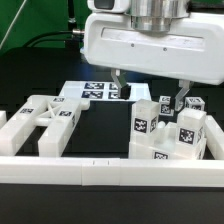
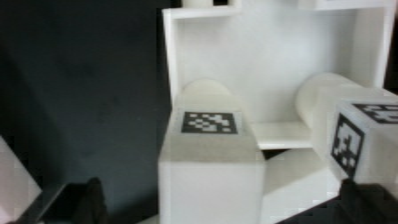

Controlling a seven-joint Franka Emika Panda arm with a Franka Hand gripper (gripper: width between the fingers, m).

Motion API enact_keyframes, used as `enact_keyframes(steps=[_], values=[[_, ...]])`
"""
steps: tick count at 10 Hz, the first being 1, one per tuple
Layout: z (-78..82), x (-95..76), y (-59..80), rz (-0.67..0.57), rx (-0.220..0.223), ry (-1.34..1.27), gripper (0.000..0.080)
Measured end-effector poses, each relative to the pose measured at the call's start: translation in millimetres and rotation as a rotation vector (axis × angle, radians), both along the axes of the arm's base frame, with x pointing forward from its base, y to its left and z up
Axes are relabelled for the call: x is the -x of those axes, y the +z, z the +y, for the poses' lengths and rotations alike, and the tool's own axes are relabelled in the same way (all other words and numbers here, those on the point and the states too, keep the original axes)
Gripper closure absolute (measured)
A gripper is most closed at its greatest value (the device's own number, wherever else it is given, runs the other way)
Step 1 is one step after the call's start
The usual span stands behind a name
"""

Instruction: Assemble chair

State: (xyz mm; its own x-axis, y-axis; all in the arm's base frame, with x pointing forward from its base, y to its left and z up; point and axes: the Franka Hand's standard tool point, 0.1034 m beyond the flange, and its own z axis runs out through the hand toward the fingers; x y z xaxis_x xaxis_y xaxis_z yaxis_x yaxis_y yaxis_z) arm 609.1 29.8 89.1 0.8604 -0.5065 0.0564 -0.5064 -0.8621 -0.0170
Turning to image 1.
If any white tagged cube right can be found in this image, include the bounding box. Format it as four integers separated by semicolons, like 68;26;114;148
185;97;205;111

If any thin grey rod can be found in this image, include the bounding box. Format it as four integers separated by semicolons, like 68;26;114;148
0;0;28;51

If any white right rail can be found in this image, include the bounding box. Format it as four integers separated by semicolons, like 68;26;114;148
205;115;224;160

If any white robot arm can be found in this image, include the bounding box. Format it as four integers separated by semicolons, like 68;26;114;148
83;0;224;110

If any white tagged cube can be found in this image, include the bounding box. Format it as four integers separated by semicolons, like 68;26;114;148
185;97;205;111
159;96;174;116

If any white front rail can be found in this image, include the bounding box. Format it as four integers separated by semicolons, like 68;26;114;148
0;156;224;187

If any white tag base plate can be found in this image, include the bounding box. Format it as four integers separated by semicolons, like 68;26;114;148
60;81;151;102

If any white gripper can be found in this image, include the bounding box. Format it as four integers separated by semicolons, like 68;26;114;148
84;0;224;111

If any white chair back frame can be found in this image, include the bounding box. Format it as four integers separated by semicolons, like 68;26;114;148
0;95;90;157

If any white chair seat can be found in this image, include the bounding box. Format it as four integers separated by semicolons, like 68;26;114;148
128;122;207;160

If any white left block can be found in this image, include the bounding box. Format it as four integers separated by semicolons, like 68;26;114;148
0;110;7;129

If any white rail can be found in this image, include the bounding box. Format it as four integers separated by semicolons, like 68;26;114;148
0;156;224;187
205;115;224;160

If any black cable with connector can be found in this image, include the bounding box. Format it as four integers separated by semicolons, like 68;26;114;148
22;27;87;48

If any white tagged cube left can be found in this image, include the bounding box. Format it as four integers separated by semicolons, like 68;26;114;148
159;96;174;116

